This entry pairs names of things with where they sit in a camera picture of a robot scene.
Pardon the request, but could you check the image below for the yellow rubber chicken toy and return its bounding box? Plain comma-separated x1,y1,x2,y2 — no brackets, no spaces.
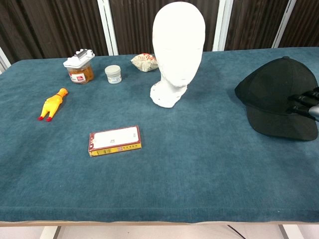
37,88,69,122

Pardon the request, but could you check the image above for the red and yellow flat box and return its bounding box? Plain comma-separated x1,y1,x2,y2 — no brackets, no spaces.
88,125,143,158

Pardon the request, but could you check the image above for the blue table cloth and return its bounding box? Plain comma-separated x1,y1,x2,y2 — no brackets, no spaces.
0,47,319,224

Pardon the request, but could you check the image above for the white frame post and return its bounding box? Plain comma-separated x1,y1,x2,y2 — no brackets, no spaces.
0,46,12,74
271,0,298,49
212,0,233,52
97,0,119,56

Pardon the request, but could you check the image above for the white table leg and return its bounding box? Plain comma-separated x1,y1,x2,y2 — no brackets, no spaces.
39,225,62,239
278,224,295,239

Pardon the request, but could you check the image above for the white object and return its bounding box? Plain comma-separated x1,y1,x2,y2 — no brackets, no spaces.
150,4,206,109

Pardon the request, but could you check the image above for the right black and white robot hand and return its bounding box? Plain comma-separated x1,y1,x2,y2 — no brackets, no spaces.
286,86,319,122

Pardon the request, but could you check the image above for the small white cream jar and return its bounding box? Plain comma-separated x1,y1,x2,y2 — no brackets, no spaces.
104,65,123,85

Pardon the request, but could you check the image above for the amber jar with white lid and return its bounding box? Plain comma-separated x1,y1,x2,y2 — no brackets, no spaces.
63,49,96,85

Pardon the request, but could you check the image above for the red and white snack bag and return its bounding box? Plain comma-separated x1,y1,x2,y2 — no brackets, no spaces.
130,52,160,73

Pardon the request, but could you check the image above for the dark brown pleated curtain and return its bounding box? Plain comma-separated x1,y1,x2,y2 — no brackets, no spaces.
109,0,221,56
0,0,109,64
224,0,290,50
279,0,319,48

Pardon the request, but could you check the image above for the thin black cable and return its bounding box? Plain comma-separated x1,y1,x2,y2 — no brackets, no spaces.
226,224,243,239

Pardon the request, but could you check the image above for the black baseball cap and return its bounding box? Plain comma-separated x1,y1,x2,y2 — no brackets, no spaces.
234,56,319,141

